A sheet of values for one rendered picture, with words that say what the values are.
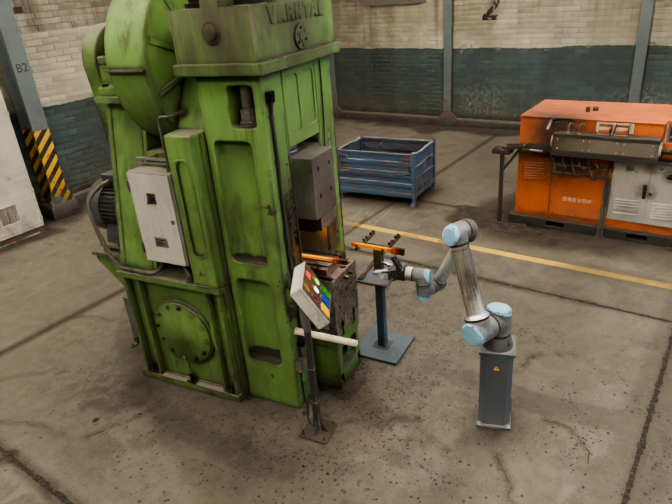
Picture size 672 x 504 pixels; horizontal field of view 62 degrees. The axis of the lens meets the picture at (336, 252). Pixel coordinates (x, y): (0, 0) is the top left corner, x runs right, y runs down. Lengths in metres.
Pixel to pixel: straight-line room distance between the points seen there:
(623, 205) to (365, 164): 3.15
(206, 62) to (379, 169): 4.51
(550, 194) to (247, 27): 4.52
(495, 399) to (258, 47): 2.56
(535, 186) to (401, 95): 5.71
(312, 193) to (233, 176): 0.50
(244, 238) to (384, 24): 8.77
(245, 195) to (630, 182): 4.29
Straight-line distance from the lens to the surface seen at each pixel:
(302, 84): 3.66
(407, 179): 7.41
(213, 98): 3.43
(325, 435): 3.95
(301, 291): 3.16
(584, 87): 10.67
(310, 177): 3.51
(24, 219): 8.38
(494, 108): 11.18
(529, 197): 6.90
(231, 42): 3.24
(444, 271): 3.66
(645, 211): 6.67
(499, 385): 3.79
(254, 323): 4.01
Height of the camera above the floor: 2.72
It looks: 25 degrees down
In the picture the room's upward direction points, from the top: 5 degrees counter-clockwise
